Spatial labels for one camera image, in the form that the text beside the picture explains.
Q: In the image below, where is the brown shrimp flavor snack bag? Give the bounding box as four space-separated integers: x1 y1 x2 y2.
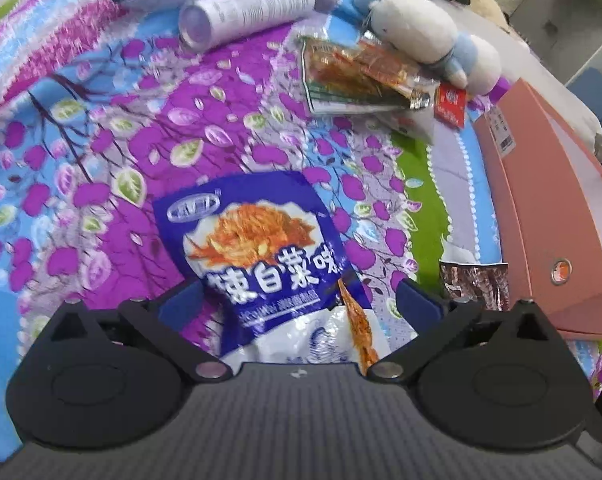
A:
439 261 510 311

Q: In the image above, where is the blue white cabbage snack bag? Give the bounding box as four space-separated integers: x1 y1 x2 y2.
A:
152 171 390 370

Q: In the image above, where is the red orange noodle snack packet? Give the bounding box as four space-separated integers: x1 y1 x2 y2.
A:
376 82 467 144

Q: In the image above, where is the green orange snack packet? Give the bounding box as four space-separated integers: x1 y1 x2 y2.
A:
299 36 439 115

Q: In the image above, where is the pink cardboard box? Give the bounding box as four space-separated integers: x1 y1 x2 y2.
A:
474 80 602 339

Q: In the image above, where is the colourful floral bed sheet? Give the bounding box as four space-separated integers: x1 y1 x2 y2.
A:
0 0 501 460

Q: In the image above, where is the white blue plush toy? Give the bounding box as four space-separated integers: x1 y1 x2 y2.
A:
353 0 502 96

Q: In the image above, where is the white spray can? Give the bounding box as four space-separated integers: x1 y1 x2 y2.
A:
179 0 315 52

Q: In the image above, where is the beige pillow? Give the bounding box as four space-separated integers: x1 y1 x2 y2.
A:
469 0 510 30

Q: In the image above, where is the white wardrobe shelf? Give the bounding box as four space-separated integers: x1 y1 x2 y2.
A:
510 0 602 84

